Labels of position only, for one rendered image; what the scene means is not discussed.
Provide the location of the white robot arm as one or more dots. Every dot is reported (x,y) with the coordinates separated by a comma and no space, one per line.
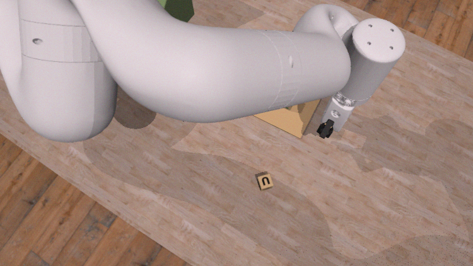
(67,90)

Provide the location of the tan square mat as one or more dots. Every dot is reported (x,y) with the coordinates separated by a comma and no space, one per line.
(292,121)

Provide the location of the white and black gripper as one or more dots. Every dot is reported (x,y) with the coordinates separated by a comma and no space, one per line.
(335,116)

